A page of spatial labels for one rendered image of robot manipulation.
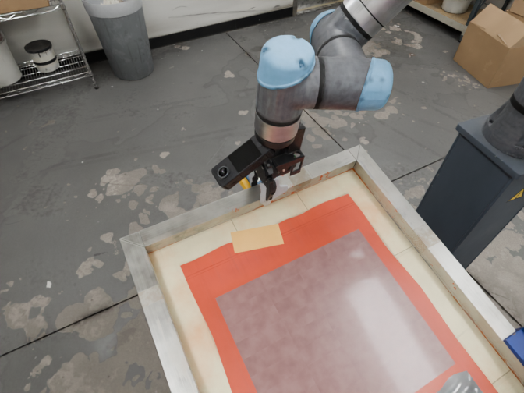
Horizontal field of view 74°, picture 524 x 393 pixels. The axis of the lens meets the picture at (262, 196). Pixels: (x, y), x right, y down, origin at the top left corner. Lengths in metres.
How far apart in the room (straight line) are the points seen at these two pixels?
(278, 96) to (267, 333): 0.42
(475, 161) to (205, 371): 0.75
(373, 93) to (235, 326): 0.46
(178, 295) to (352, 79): 0.48
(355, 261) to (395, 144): 2.09
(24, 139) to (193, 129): 1.27
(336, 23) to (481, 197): 0.57
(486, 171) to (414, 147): 1.87
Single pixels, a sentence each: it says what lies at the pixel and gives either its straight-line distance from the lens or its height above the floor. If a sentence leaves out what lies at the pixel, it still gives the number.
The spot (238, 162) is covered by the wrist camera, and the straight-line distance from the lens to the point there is 0.61.
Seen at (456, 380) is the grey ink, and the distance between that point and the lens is 0.77.
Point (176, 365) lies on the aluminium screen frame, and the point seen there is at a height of 1.12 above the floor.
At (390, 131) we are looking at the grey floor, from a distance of 2.89.
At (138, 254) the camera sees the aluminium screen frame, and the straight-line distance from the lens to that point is 0.70.
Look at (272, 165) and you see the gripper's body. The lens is 0.64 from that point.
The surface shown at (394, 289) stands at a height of 1.07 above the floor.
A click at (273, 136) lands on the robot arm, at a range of 0.56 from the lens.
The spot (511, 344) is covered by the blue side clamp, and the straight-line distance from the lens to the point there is 0.79.
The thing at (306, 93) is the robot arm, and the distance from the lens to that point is 0.51.
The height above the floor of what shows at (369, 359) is 1.06.
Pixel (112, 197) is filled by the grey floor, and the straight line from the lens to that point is 2.44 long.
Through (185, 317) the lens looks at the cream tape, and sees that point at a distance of 0.68.
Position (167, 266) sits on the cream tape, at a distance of 0.72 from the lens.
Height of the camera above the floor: 1.72
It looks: 50 degrees down
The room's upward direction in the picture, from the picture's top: straight up
